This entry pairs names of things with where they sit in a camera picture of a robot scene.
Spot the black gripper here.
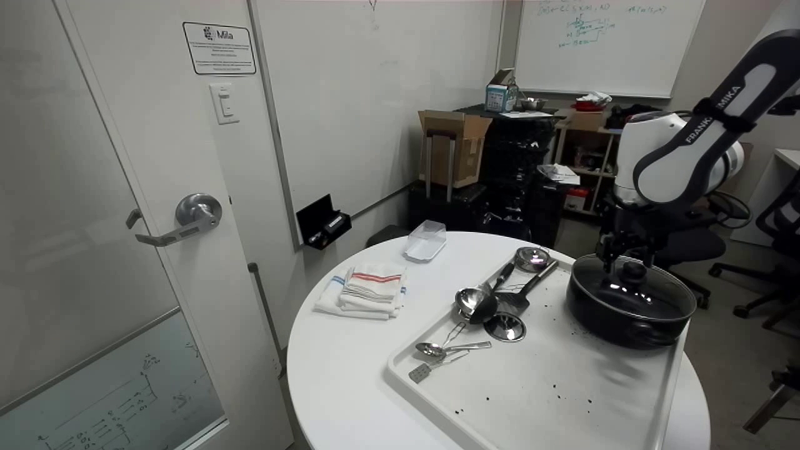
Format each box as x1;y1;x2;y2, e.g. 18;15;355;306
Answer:
595;205;677;266

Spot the glass pot lid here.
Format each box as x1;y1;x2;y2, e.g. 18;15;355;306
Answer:
572;255;697;324

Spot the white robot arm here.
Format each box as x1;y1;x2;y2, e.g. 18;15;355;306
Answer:
600;29;800;262

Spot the black cooking pot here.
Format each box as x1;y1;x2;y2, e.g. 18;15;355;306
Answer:
567;271;694;350

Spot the grey office chair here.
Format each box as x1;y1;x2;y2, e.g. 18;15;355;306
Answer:
607;114;745;271

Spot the wooden shelf unit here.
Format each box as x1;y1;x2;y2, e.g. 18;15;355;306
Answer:
550;114;620;219

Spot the black storage cabinet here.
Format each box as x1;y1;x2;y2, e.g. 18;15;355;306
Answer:
480;114;562;245

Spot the black chair at right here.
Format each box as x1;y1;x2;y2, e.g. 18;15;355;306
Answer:
710;175;800;330

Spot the metal measuring cup set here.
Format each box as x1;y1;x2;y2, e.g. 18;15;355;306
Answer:
449;249;558;342

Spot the cardboard box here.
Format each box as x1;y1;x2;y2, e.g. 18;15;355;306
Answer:
420;110;489;189

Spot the clear plastic container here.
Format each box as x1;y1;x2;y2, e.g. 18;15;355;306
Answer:
402;220;447;262

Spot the metal spoon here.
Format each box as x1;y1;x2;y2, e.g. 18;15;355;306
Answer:
414;341;489;362

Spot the white round table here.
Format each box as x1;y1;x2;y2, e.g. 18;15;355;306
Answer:
287;232;712;450

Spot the folded white cloth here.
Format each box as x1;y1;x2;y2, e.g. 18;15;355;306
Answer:
315;267;402;321

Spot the black marker holder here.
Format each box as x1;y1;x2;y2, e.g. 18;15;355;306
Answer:
298;195;353;250

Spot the door notice sign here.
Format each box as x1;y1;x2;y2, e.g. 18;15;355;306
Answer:
183;24;257;76

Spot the wall whiteboard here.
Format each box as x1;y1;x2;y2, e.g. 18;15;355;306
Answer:
515;0;705;100

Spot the white light switch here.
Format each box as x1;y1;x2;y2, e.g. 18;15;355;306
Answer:
210;82;238;125

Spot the silver door handle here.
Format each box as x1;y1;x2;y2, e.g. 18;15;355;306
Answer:
134;192;222;249

